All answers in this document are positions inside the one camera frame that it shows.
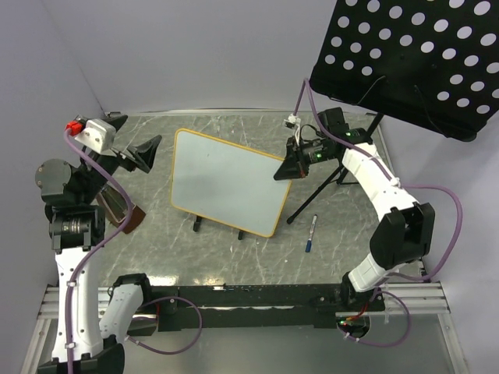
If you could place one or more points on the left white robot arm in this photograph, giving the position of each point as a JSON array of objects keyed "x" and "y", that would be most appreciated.
[{"x": 86, "y": 341}]

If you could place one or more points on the blue whiteboard marker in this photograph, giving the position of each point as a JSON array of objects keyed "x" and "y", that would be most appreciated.
[{"x": 309, "y": 241}]

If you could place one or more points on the black perforated music stand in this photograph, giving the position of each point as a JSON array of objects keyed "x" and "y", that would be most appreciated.
[{"x": 432, "y": 64}]

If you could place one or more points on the black base crossbar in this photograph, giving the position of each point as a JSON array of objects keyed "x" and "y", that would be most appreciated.
[{"x": 232, "y": 306}]

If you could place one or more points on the brown whiteboard eraser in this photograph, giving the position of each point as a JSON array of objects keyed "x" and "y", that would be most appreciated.
[{"x": 115, "y": 208}]

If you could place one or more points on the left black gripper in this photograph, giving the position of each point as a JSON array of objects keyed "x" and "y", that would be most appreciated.
[{"x": 142, "y": 156}]

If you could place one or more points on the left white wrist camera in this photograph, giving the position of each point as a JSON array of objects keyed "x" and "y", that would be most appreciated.
[{"x": 95, "y": 134}]

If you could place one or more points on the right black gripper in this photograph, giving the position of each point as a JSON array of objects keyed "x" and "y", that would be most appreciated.
[{"x": 294, "y": 165}]

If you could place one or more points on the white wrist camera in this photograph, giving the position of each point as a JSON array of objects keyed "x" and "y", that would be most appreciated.
[
  {"x": 293, "y": 122},
  {"x": 95, "y": 134}
]

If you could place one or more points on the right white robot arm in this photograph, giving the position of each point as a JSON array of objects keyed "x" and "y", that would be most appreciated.
[{"x": 405, "y": 227}]

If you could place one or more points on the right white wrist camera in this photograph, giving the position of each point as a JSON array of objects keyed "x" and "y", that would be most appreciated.
[{"x": 293, "y": 122}]

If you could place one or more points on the yellow framed whiteboard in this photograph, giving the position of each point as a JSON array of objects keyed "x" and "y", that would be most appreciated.
[{"x": 227, "y": 183}]

